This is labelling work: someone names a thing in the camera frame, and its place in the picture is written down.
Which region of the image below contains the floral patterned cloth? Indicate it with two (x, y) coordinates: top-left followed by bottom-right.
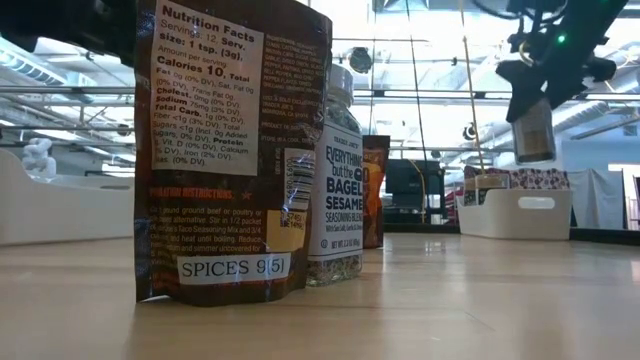
(463, 166), (571, 191)

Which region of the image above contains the white lumpy figure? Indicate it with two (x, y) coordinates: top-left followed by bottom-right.
(20, 137), (55, 179)

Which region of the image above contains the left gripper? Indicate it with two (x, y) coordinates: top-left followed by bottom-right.
(69, 0), (137, 67)

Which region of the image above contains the brown seasoning packet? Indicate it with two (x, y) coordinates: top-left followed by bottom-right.
(362, 134), (391, 250)
(133, 0), (333, 307)

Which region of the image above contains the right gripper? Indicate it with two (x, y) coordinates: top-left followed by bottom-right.
(496, 28), (617, 124)

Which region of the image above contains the yellow cable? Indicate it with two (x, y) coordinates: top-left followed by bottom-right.
(457, 0), (487, 176)

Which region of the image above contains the white hanging sheet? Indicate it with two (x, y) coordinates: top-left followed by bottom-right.
(569, 168), (626, 231)

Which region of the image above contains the black hanging cable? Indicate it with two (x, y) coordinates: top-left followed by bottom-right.
(403, 0), (431, 164)

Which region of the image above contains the white plastic bin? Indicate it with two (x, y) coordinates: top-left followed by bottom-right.
(0, 148), (136, 246)
(455, 188), (574, 241)

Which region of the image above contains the tan lid spice jar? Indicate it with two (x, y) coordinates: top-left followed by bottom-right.
(473, 173), (510, 206)
(462, 175), (477, 207)
(510, 97), (557, 165)

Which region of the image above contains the ceiling light strip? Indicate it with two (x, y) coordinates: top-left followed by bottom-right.
(349, 88), (640, 101)

